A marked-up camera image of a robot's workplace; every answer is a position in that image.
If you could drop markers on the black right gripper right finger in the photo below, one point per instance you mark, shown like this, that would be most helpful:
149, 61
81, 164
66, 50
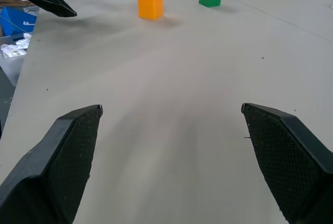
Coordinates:
283, 161

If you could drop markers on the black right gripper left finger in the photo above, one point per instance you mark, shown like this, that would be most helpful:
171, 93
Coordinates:
62, 161

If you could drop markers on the blue cardboard box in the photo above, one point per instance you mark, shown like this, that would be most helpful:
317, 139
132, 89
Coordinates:
15, 21

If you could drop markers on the orange toy brick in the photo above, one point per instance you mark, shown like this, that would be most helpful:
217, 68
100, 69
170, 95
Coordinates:
151, 4

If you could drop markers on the white plastic packets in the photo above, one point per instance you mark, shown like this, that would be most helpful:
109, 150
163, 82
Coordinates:
15, 48

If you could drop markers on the grey plastic bin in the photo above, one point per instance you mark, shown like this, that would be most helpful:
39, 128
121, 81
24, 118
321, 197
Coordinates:
10, 65

